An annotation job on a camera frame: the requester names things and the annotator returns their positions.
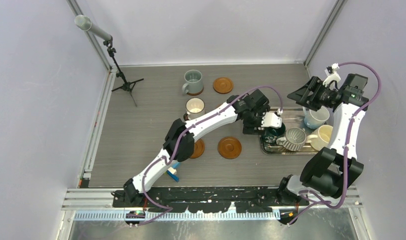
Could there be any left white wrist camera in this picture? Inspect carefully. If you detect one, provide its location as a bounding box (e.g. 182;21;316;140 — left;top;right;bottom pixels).
261;108;283;129

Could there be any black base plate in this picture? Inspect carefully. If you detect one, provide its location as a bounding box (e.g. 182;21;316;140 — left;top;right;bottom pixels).
111;186;311;214

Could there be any white mug blue outside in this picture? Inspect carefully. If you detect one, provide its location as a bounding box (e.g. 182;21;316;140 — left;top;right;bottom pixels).
302;106;330;130

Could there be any cream mug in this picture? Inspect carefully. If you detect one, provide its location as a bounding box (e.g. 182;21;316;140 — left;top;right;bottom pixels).
306;125;333;152

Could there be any grey microphone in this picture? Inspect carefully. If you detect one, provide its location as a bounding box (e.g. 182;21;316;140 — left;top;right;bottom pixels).
74;14;113;41

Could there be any aluminium frame rail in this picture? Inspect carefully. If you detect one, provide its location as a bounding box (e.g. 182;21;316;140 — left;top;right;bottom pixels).
60;185;364;222

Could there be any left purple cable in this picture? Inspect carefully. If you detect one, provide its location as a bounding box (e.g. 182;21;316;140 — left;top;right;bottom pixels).
136;85;285;227

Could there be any black microphone tripod stand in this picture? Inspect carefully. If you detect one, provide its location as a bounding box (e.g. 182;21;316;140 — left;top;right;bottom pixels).
103;40;145;107

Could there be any ribbed clear glass cup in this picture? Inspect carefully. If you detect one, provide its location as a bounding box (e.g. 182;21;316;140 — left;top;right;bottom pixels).
185;97;206;120

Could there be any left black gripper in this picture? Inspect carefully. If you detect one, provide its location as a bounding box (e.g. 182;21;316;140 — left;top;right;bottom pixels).
243;107;271;136

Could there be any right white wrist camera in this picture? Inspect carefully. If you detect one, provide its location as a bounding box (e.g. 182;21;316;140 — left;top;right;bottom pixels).
322;63;341;87

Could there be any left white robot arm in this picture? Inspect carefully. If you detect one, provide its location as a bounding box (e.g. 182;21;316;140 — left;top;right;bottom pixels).
123;88;270;207

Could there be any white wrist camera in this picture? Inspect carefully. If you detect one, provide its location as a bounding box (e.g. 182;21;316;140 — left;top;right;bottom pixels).
322;63;341;87
261;108;283;129

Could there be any dark teal mug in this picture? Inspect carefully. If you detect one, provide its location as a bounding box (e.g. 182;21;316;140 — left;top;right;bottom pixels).
261;123;286;146

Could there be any ribbed grey cup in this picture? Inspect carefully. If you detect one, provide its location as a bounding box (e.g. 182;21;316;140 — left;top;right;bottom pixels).
275;127;307;152

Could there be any purple cable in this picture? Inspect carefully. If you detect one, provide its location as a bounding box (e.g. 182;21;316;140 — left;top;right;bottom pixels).
136;85;285;227
287;61;383;227

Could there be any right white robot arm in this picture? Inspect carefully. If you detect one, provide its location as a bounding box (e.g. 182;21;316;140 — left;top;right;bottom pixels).
276;73;369;205

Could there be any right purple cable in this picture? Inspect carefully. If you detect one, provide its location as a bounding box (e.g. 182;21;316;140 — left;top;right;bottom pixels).
287;61;383;227

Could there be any coloured toy brick stack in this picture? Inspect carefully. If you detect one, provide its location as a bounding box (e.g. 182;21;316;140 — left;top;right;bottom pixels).
166;162;180;183

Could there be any metal tray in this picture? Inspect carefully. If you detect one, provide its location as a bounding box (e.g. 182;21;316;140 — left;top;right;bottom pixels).
259;107;318;156

